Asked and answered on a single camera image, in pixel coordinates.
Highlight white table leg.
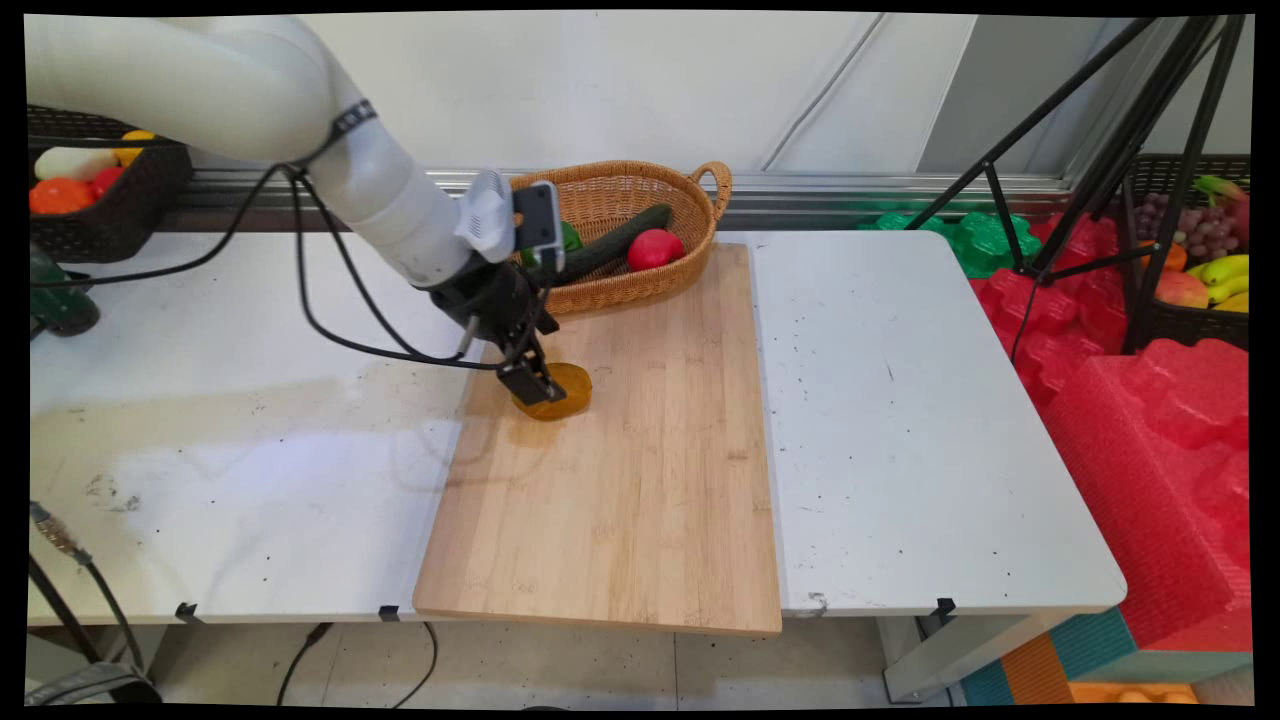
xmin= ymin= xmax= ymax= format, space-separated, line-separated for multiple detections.
xmin=880 ymin=610 xmax=1083 ymax=703

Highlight black tripod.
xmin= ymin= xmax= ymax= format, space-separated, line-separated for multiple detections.
xmin=905 ymin=15 xmax=1249 ymax=357

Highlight yellow toy bananas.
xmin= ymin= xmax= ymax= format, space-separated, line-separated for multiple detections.
xmin=1187 ymin=253 xmax=1251 ymax=313

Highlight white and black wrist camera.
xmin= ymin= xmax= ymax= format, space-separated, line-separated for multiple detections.
xmin=455 ymin=168 xmax=567 ymax=277

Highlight black floor cable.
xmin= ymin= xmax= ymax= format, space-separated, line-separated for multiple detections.
xmin=276 ymin=622 xmax=441 ymax=709

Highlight orange toy fruit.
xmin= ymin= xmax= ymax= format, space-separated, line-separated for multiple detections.
xmin=30 ymin=178 xmax=98 ymax=216

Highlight green bell pepper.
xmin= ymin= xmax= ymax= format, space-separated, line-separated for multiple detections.
xmin=519 ymin=221 xmax=585 ymax=269

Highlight dark green cucumber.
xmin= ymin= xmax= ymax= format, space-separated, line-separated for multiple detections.
xmin=530 ymin=204 xmax=673 ymax=287

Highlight dark green round device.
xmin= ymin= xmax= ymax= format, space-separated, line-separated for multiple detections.
xmin=28 ymin=243 xmax=102 ymax=339

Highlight brown potato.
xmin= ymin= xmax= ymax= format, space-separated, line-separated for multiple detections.
xmin=512 ymin=362 xmax=593 ymax=422

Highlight metal wall rail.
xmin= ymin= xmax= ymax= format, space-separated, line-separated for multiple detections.
xmin=155 ymin=168 xmax=1093 ymax=234

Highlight wicker basket with handles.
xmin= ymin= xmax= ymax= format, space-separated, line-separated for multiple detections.
xmin=510 ymin=160 xmax=733 ymax=317

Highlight purple toy grapes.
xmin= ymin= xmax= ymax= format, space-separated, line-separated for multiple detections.
xmin=1135 ymin=192 xmax=1241 ymax=261

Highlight red foam packing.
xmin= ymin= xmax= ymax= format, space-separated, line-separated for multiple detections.
xmin=968 ymin=210 xmax=1253 ymax=653

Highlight black woven basket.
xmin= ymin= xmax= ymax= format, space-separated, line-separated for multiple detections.
xmin=28 ymin=105 xmax=193 ymax=265

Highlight thick black cable with connector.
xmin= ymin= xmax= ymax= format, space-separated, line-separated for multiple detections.
xmin=28 ymin=500 xmax=163 ymax=703

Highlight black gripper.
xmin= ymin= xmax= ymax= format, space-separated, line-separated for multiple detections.
xmin=428 ymin=252 xmax=569 ymax=406

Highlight thin black camera cable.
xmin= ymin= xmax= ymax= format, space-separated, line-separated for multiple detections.
xmin=30 ymin=160 xmax=546 ymax=373

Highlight red tomato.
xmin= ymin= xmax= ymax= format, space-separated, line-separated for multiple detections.
xmin=627 ymin=228 xmax=686 ymax=272

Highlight green foam packing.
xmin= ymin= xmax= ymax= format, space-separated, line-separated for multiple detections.
xmin=860 ymin=210 xmax=1043 ymax=280

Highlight black crate with fruit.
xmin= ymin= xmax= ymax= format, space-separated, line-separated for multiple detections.
xmin=1120 ymin=153 xmax=1252 ymax=352

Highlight white toy vegetable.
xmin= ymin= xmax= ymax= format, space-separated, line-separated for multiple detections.
xmin=35 ymin=147 xmax=119 ymax=182

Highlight peach coloured toy fruit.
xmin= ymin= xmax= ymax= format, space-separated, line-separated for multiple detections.
xmin=1157 ymin=270 xmax=1211 ymax=309

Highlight wooden cutting board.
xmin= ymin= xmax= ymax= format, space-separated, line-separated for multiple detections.
xmin=412 ymin=243 xmax=783 ymax=637

